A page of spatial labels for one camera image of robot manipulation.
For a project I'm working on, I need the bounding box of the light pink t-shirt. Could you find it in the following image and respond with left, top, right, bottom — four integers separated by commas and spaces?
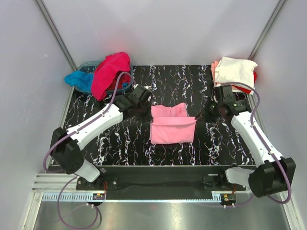
149, 103, 196, 144

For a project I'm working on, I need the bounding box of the red folded t-shirt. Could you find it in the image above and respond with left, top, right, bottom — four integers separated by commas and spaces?
236, 70, 258, 94

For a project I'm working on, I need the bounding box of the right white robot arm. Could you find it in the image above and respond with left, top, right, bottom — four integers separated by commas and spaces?
195, 83, 296, 204

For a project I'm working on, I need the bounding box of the white slotted cable duct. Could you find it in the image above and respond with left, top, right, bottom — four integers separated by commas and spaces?
42, 192, 221, 203

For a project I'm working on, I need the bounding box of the magenta t-shirt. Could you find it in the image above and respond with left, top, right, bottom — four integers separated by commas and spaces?
91, 52, 131, 101

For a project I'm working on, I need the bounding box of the aluminium corner post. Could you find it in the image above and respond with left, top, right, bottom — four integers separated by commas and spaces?
248, 0, 288, 60
34, 0, 77, 71

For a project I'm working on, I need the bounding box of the aluminium front rail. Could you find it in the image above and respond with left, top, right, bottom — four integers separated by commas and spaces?
31, 174, 293, 194

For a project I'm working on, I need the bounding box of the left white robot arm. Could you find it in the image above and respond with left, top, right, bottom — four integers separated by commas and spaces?
49, 85, 152, 190

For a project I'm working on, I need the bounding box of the blue t-shirt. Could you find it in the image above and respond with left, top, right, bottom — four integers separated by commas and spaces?
64, 70, 130, 93

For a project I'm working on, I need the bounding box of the right aluminium corner post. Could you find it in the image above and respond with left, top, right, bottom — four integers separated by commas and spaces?
248, 0, 288, 60

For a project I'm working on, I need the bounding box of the peach folded t-shirt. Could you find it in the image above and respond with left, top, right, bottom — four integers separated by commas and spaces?
211, 59, 244, 93

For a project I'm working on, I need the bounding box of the dark red t-shirt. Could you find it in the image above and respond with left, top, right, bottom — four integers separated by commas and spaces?
108, 74, 130, 90

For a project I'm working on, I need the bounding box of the white folded t-shirt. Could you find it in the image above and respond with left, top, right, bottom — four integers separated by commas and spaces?
211, 57, 258, 89

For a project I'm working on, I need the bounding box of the blue plastic basket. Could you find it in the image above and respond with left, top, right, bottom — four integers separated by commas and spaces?
74, 61, 134, 95

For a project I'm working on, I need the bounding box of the left aluminium corner post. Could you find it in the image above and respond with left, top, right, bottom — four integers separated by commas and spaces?
34, 0, 77, 71

